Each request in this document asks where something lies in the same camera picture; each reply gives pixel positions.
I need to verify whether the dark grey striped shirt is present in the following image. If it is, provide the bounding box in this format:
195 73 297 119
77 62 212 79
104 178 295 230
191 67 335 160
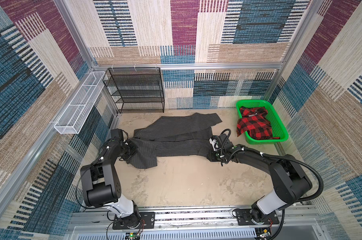
127 113 222 169

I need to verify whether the green plastic basket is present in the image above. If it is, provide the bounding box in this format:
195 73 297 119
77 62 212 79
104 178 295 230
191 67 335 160
235 100 289 145

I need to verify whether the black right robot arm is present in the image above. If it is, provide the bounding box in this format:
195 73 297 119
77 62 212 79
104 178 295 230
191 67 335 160
207 133 324 225

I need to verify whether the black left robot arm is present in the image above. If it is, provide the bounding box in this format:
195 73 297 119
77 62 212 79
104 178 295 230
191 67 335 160
80 129 141 229

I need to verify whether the red black plaid shirt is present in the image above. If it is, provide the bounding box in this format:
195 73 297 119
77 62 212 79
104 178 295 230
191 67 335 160
236 107 280 140

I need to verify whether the black wire shelf rack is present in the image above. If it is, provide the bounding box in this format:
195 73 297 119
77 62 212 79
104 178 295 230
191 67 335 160
104 67 165 114

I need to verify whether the white wire mesh tray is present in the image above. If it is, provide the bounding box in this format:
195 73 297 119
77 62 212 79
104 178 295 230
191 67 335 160
54 72 106 135

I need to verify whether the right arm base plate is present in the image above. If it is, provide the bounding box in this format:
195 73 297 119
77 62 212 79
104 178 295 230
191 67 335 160
231 208 280 226

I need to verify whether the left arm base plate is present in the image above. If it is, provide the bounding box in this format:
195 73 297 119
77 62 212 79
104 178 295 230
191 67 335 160
112 212 156 230

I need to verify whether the black corrugated cable conduit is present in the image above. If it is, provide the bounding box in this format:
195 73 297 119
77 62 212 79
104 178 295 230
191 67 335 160
216 128 324 240

